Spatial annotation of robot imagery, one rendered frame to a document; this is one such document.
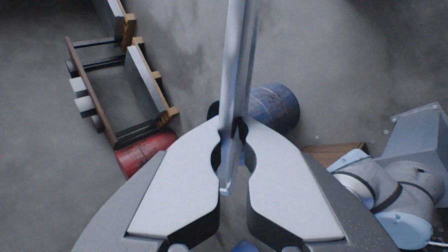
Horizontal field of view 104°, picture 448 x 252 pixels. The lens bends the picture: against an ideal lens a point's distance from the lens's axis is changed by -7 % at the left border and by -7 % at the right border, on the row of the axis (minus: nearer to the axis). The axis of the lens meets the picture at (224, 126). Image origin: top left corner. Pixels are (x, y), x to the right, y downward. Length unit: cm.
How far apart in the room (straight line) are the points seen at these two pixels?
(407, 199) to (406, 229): 7
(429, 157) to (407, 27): 58
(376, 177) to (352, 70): 70
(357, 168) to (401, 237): 18
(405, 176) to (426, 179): 5
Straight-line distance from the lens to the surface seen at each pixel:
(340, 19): 118
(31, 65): 410
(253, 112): 100
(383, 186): 60
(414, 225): 61
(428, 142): 86
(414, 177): 73
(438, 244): 134
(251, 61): 30
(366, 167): 59
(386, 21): 113
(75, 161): 354
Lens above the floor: 112
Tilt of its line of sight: 35 degrees down
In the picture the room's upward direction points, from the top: 117 degrees counter-clockwise
